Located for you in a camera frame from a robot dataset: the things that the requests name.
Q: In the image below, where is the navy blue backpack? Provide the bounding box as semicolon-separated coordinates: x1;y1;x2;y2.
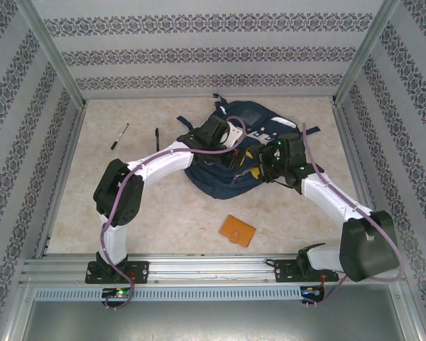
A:
175;92;321;200

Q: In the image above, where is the orange leather wallet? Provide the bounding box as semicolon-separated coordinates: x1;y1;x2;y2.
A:
218;214;257;249

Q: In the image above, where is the silver marker pen black cap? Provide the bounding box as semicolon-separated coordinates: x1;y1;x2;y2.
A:
109;122;130;151

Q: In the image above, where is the small controller circuit board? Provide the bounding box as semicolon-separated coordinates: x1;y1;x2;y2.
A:
300;286;326;299
102;286;133;300

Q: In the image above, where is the grey metal shelf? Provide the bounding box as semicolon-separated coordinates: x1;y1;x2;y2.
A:
19;300;422;341

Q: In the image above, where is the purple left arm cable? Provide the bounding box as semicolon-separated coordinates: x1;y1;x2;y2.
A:
99;115;249;312

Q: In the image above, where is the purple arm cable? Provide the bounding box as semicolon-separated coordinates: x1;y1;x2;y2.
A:
301;122;406;306
99;115;249;312

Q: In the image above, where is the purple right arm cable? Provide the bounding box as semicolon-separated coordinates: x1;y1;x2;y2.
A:
301;122;406;306

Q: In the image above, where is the aluminium side rail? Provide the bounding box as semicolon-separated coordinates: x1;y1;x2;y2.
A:
332;101;391;256
34;106;89;259

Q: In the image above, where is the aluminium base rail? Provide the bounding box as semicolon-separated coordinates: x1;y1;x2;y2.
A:
20;252;403;286

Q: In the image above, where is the slotted grey cable duct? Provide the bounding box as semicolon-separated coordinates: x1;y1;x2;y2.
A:
33;286;303;303

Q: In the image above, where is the aluminium frame post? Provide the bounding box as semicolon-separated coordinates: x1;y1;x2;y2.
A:
16;0;89;112
330;0;401;107

